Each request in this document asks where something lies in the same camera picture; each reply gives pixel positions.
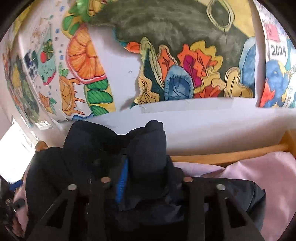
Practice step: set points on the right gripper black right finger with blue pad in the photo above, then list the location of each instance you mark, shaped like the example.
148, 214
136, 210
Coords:
223, 209

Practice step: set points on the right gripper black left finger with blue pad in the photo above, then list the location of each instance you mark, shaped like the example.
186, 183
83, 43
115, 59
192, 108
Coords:
79, 213

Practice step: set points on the dark navy puffer jacket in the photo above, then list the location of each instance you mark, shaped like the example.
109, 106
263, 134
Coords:
153, 203

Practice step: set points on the bright window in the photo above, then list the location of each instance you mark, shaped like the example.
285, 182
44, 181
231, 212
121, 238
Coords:
16, 153

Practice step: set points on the pink bed quilt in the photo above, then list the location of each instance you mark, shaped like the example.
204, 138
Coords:
274, 172

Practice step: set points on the blond child green painting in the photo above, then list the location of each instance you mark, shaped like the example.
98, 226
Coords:
19, 88

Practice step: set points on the orange fruit juice painting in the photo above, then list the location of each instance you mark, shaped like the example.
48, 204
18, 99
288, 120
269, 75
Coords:
62, 63

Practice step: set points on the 2024 dragon city painting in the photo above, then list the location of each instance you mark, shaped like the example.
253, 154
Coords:
279, 89

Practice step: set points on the yellow landscape hill painting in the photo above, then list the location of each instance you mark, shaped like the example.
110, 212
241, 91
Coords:
189, 49

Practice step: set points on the wooden bed frame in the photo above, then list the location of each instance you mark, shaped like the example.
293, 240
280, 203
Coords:
148, 148

